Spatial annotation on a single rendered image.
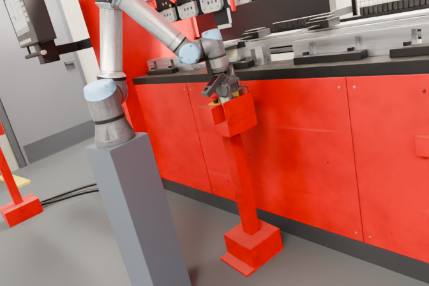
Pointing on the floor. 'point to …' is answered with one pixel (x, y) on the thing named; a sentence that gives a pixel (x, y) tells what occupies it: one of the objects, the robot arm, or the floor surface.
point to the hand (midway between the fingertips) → (229, 113)
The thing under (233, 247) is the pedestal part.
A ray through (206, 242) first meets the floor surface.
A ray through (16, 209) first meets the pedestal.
